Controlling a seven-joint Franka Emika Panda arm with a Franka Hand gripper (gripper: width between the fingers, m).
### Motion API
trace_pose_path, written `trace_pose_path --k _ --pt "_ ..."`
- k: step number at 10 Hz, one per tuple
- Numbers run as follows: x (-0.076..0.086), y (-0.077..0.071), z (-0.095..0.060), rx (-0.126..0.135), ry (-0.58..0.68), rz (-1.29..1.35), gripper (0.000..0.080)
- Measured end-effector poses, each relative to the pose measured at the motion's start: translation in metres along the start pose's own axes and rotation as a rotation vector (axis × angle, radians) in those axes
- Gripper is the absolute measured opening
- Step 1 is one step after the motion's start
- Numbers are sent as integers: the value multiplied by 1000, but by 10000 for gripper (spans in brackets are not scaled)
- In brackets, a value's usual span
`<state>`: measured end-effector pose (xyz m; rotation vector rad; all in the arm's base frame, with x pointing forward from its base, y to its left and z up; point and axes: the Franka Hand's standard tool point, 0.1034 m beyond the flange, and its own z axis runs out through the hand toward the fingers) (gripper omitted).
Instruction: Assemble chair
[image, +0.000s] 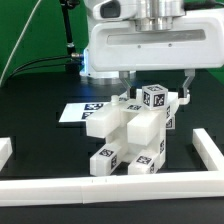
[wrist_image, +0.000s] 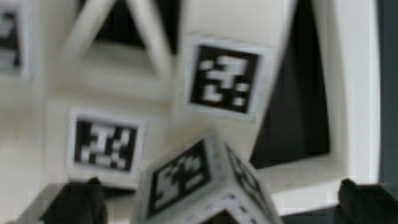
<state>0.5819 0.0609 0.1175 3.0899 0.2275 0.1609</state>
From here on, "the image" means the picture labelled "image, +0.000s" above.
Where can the white tagged cube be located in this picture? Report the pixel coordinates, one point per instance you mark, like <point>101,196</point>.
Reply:
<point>154,96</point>
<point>170,125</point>

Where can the white block at left edge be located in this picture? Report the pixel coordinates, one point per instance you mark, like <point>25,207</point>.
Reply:
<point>5,151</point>

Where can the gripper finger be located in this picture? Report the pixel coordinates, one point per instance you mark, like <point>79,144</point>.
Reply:
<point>189,76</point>
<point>125,78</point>

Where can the white chair back frame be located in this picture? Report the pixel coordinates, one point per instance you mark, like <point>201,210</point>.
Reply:
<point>120,110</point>

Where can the white marker base plate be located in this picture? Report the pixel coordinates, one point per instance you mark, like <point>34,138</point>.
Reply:
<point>78,112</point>

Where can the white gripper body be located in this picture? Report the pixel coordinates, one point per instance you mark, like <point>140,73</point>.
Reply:
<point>153,35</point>

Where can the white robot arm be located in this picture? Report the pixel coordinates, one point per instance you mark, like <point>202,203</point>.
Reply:
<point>141,35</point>

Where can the white L-shaped fence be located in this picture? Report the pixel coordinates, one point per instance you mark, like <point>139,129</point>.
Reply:
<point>207,183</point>

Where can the white chair seat block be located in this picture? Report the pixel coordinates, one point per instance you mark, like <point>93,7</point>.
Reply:
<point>144,135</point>

